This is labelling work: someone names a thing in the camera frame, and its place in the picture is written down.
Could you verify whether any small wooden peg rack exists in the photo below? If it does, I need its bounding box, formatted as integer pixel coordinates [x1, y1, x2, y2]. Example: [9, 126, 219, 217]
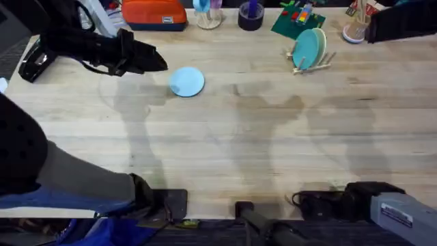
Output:
[285, 40, 337, 76]

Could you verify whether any orange zip bag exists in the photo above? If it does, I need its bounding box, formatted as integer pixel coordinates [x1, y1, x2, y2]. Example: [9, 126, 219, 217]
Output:
[120, 0, 188, 32]

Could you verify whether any white and brown cup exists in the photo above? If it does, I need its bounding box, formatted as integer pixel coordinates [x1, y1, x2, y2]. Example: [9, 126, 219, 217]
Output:
[341, 13, 369, 45]

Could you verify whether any black tape roll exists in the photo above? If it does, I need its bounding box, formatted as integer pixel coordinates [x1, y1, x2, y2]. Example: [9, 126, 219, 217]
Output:
[237, 1, 266, 32]

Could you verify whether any teal plate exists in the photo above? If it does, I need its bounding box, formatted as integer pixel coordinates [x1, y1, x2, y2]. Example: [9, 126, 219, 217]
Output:
[292, 29, 320, 71]

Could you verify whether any red and black box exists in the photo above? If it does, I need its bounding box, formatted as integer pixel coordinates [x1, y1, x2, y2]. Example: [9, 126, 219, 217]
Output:
[345, 0, 380, 18]

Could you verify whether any blue cup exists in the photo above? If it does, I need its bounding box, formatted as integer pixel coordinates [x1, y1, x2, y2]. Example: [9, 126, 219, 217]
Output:
[192, 0, 211, 14]

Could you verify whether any black stapler tool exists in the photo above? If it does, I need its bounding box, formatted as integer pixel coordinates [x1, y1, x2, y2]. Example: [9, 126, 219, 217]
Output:
[18, 40, 59, 84]

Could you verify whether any blue cloth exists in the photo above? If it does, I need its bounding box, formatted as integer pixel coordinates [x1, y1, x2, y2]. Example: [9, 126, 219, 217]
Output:
[0, 186, 160, 246]

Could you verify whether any light blue plate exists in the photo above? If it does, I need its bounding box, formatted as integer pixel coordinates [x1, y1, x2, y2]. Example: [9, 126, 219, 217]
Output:
[169, 66, 206, 98]

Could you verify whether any black cable bundle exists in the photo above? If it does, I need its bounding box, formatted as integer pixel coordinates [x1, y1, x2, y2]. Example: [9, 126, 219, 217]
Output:
[291, 190, 346, 221]

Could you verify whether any pale green plate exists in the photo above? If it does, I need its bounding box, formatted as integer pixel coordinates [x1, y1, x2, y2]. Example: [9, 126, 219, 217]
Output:
[311, 27, 328, 66]

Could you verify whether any white plastic holder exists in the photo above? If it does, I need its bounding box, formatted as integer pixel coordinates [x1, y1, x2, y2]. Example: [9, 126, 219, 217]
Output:
[77, 0, 119, 39]

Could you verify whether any green board with toy blocks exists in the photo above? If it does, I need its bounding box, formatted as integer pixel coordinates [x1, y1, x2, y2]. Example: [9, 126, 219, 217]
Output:
[270, 0, 326, 41]

